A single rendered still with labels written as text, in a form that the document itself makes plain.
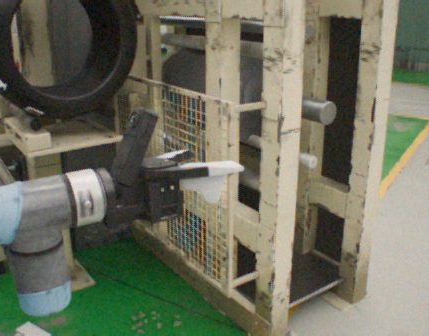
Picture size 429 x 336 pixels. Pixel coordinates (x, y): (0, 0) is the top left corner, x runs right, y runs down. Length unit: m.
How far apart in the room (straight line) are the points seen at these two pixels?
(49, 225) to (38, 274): 0.07
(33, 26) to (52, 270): 1.52
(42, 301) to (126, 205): 0.18
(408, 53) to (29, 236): 10.03
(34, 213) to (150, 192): 0.16
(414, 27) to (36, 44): 8.99
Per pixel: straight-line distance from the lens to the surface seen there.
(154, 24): 2.23
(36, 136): 1.75
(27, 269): 0.68
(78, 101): 1.77
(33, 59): 2.09
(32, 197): 0.64
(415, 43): 10.41
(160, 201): 0.70
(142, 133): 0.68
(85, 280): 2.44
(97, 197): 0.66
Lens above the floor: 1.30
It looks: 19 degrees down
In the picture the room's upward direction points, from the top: straight up
